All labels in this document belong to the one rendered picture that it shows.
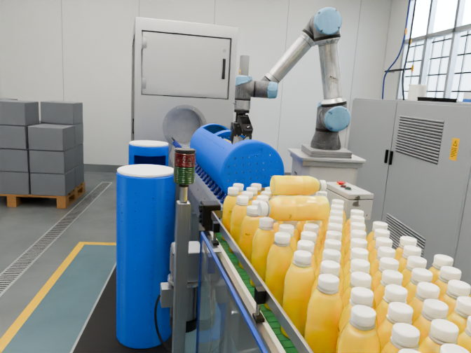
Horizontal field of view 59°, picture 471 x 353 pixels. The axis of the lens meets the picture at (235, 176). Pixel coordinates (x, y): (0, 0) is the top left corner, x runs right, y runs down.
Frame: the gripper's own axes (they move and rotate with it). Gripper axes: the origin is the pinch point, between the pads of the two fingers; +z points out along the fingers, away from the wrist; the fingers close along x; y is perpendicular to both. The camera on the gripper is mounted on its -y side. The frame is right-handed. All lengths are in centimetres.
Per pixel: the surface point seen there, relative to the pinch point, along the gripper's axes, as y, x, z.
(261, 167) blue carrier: -20.3, -4.2, 2.4
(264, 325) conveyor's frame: -102, 20, 24
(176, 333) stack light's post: -68, 36, 47
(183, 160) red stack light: -68, 36, -9
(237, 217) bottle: -60, 16, 11
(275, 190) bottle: -57, 3, 3
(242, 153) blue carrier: -20.3, 4.8, -3.2
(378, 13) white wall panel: 438, -337, -158
